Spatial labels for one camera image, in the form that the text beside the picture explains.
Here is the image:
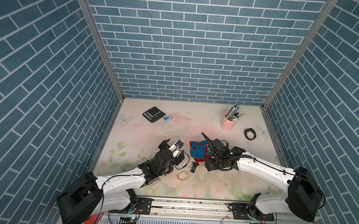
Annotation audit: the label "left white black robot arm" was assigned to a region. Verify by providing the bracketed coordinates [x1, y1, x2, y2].
[56, 140, 185, 224]

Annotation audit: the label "pink pen holder cup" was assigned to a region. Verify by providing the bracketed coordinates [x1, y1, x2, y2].
[220, 111, 237, 131]

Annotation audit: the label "gold watch right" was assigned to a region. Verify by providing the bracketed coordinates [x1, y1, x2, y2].
[177, 171, 190, 182]

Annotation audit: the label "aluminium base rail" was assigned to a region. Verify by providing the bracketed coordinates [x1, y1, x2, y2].
[98, 192, 319, 224]

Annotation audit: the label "red blue towel cloth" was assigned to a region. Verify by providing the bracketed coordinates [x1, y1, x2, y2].
[190, 140, 211, 163]

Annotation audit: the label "red box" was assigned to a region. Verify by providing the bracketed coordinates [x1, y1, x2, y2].
[83, 213, 103, 224]

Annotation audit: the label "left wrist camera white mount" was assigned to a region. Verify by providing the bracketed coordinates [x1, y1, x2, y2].
[169, 140, 184, 158]

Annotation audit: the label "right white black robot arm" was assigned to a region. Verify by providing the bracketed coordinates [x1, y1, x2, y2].
[203, 135, 325, 222]

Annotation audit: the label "pens in cup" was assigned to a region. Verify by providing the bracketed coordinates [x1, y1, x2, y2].
[224, 103, 244, 122]

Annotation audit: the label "light blue stapler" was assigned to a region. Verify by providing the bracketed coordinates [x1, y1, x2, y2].
[163, 115, 173, 123]

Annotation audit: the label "black desktop calculator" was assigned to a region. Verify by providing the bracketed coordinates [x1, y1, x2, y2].
[142, 106, 166, 123]

